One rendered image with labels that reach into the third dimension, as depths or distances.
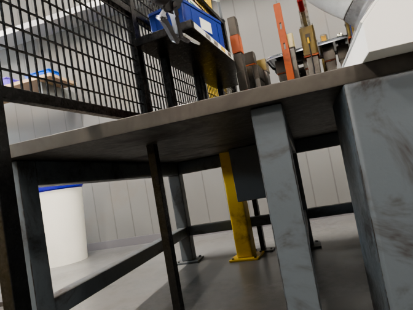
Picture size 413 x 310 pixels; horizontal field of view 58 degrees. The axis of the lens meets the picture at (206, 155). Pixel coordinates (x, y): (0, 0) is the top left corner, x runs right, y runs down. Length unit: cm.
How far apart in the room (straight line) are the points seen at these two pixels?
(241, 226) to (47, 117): 281
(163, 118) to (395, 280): 64
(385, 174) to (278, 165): 23
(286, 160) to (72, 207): 287
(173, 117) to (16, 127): 386
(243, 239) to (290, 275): 139
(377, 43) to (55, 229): 313
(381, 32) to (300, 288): 59
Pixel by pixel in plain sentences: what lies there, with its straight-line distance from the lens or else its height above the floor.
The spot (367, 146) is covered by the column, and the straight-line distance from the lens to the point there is 88.
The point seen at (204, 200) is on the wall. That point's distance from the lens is 367.
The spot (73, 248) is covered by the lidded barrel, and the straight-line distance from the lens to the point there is 362.
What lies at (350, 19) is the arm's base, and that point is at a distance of 108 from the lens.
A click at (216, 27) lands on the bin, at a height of 112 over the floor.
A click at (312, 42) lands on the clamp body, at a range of 164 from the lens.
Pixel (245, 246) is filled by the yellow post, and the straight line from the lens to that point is 234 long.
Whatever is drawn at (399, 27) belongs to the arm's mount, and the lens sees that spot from 87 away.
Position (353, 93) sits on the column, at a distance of 89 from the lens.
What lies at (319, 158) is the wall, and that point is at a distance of 354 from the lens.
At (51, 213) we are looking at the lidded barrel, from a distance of 356.
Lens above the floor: 50
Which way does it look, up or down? 4 degrees up
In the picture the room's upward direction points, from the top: 10 degrees counter-clockwise
